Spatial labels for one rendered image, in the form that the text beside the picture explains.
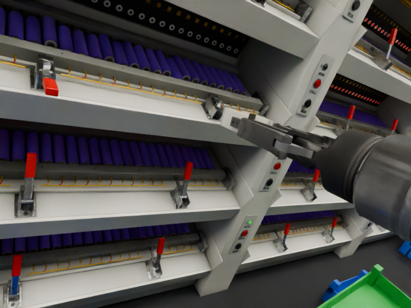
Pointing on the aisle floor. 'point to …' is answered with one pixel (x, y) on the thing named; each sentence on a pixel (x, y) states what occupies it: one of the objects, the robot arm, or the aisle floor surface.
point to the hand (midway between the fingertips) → (244, 123)
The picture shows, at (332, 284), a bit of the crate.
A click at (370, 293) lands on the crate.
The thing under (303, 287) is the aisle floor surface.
